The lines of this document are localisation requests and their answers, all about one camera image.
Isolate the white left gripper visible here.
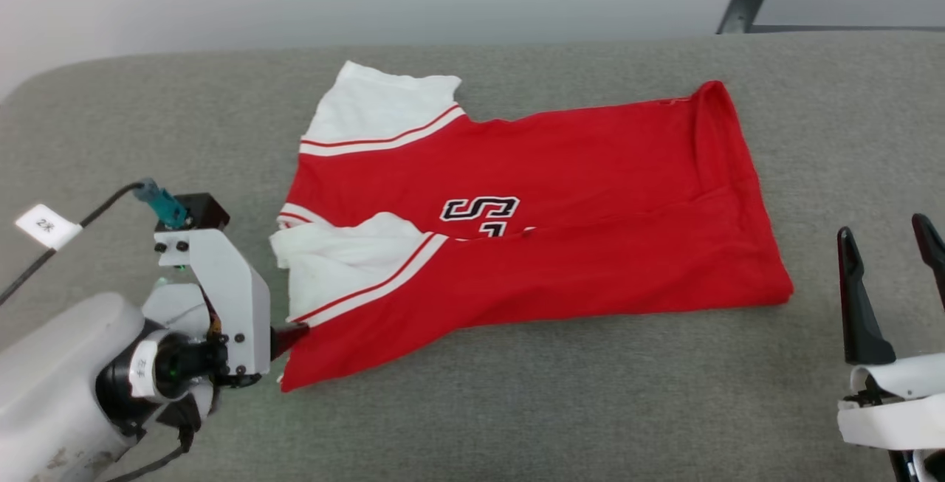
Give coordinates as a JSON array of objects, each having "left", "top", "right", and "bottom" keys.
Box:
[{"left": 132, "top": 227, "right": 310, "bottom": 399}]

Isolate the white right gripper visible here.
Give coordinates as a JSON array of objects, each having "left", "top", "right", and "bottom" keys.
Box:
[{"left": 837, "top": 213, "right": 945, "bottom": 452}]

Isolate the red and white basketball jersey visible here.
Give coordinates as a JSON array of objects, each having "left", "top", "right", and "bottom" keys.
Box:
[{"left": 269, "top": 60, "right": 795, "bottom": 393}]

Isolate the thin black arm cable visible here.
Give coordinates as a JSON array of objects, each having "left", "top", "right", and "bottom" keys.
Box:
[{"left": 103, "top": 423, "right": 196, "bottom": 482}]

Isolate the black cable with teal plug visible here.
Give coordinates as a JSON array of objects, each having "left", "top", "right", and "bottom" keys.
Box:
[{"left": 0, "top": 178, "right": 190, "bottom": 306}]

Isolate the white cable label tag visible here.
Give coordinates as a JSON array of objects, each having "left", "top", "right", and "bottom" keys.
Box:
[{"left": 14, "top": 203, "right": 84, "bottom": 251}]

